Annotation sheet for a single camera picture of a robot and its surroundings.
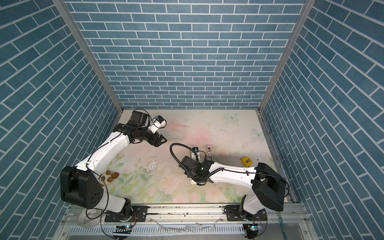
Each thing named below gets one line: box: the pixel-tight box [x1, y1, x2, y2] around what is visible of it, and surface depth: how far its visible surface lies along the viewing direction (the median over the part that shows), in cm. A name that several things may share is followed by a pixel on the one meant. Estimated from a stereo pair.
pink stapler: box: [207, 145, 214, 161], surface depth 95 cm
